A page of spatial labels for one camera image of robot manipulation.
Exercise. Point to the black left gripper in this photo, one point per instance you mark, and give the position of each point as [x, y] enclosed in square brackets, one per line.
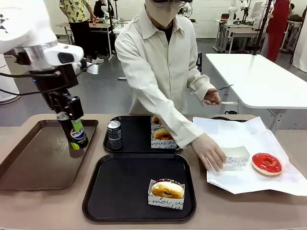
[55, 79]

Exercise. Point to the black green Pepsi can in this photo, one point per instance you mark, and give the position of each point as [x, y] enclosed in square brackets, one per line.
[78, 140]

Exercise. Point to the black grey-print drink can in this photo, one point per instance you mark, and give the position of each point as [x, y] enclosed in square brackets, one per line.
[114, 136]

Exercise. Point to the golden glazed donut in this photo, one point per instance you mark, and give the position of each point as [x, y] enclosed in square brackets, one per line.
[158, 190]
[156, 119]
[163, 134]

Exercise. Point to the chocolate pink donut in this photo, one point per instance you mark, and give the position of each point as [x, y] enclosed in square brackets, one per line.
[168, 180]

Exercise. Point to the white printed paper donut box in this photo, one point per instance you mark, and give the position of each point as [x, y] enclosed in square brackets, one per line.
[237, 158]

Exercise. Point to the person's left forearm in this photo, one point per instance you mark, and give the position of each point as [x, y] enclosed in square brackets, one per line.
[200, 83]

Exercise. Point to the person's right forearm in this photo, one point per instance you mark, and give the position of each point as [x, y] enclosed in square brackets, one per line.
[177, 119]

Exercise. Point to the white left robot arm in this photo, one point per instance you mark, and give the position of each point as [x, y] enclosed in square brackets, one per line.
[26, 31]

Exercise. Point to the person's left hand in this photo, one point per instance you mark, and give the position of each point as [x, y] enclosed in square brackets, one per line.
[212, 97]

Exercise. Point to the person's right hand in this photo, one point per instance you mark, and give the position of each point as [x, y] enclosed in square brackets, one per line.
[209, 153]

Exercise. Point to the brown plastic tray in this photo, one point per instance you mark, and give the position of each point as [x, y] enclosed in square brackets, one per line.
[36, 165]

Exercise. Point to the black plastic tray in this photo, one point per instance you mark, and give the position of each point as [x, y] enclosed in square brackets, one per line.
[120, 189]
[134, 134]

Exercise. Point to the grey background desk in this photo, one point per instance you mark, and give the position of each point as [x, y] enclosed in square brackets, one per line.
[64, 25]

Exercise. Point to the person in yellow shirt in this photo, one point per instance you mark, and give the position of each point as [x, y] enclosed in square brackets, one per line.
[76, 14]

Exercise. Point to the person in cream shirt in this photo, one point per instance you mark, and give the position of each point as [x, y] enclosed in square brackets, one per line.
[153, 62]

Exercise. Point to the beige face mask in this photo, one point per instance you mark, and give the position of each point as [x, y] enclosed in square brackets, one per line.
[161, 14]

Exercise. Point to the dark stool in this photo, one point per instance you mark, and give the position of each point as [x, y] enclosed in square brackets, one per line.
[199, 61]

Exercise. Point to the white background workbench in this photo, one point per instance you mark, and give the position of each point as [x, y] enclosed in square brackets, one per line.
[237, 28]

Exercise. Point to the white paper sheet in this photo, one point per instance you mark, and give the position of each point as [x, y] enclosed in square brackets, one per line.
[239, 182]

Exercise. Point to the white side table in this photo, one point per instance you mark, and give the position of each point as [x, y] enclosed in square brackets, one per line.
[259, 79]

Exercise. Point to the red glazed donut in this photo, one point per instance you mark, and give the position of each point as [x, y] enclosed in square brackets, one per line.
[259, 165]

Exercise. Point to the black tripod pole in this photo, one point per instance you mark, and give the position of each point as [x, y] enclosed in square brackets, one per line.
[262, 24]

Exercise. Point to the person in red apron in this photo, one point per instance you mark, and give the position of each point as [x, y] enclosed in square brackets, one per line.
[275, 24]

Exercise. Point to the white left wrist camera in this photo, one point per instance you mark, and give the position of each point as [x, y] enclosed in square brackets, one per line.
[92, 68]

